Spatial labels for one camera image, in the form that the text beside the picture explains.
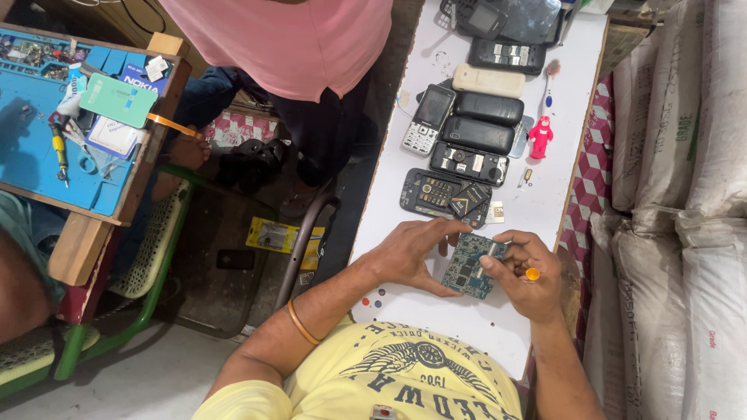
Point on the person's right hand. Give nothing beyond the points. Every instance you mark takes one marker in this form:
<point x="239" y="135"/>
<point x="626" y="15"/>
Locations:
<point x="534" y="291"/>

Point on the person's left hand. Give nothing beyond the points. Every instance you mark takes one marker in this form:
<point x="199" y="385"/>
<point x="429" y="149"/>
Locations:
<point x="402" y="259"/>

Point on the blue phone circuit board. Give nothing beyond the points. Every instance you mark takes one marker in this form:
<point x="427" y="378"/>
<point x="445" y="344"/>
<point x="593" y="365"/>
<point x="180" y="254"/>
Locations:
<point x="467" y="268"/>

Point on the small white chip part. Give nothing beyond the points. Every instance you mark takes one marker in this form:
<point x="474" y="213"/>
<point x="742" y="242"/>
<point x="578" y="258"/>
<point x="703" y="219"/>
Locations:
<point x="495" y="212"/>

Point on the black phone battery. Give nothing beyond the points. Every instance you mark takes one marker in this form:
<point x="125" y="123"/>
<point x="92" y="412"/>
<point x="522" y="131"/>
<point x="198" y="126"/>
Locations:
<point x="468" y="200"/>

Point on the white work table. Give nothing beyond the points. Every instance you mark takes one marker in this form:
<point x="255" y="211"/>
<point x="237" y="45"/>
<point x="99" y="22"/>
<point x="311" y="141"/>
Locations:
<point x="548" y="198"/>

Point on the brown metal chair tube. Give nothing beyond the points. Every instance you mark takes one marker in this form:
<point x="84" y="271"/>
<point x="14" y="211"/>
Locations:
<point x="303" y="245"/>

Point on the black phone with open back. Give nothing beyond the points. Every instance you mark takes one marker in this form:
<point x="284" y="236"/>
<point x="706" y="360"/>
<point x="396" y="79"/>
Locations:
<point x="470" y="164"/>

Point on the small metal part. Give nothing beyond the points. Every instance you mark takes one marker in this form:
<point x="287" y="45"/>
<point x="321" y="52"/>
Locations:
<point x="527" y="175"/>

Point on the copper bangle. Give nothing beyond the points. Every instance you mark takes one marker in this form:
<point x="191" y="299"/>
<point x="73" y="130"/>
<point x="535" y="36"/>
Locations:
<point x="302" y="324"/>

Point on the yellow printed t-shirt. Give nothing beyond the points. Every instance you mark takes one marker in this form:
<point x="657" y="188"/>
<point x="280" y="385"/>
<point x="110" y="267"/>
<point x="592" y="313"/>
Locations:
<point x="397" y="379"/>

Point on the yellow packet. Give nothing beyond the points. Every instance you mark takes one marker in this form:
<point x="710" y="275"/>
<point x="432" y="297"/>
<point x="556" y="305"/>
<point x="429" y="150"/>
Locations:
<point x="283" y="239"/>

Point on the red and white chequered cloth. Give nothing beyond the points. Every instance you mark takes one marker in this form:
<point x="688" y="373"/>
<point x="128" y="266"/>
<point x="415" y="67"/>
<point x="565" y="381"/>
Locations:
<point x="589" y="175"/>

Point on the silver keypad phone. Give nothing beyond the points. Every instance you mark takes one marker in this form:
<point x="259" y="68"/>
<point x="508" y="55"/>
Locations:
<point x="429" y="119"/>

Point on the black phone back cover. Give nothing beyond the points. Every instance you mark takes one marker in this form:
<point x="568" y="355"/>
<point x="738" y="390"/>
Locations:
<point x="477" y="135"/>
<point x="489" y="108"/>

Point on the silver metal plate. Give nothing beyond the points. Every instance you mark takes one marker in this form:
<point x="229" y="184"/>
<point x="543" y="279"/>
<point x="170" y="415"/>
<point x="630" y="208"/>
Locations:
<point x="521" y="140"/>

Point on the red figurine brush holder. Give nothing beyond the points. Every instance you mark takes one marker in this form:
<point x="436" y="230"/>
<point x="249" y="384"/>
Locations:
<point x="541" y="137"/>

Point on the black phone on floor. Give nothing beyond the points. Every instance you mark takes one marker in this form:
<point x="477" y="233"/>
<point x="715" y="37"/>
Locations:
<point x="235" y="259"/>

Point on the stack of white sacks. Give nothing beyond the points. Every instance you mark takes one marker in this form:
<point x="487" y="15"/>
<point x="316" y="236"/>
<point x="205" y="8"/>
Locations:
<point x="677" y="204"/>

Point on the black sandals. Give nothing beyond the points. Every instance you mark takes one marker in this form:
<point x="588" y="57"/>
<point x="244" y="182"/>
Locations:
<point x="252" y="164"/>

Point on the cream phone back cover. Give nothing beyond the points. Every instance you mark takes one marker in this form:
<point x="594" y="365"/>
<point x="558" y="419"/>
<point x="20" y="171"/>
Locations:
<point x="489" y="81"/>

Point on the white and blue toothbrush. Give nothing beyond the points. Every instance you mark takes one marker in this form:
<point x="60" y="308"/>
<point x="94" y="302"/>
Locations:
<point x="548" y="87"/>

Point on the black phone with exposed slots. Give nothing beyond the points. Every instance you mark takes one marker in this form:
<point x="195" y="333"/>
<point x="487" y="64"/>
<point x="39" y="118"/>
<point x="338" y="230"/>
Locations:
<point x="506" y="56"/>

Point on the black phone with small screen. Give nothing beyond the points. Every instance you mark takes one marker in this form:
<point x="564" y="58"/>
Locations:
<point x="481" y="18"/>

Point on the green mesh chair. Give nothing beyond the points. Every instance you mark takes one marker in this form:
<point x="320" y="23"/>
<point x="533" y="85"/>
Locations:
<point x="146" y="251"/>

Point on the dark glass screen panel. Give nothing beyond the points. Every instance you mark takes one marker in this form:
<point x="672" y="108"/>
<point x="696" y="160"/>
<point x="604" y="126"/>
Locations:
<point x="534" y="20"/>

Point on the wooden worktable with blue mat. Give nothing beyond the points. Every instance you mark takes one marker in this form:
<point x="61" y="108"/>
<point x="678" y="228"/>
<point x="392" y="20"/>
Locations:
<point x="64" y="134"/>

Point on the black phone keypad frame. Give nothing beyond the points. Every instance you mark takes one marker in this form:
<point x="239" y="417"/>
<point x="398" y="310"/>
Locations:
<point x="432" y="191"/>

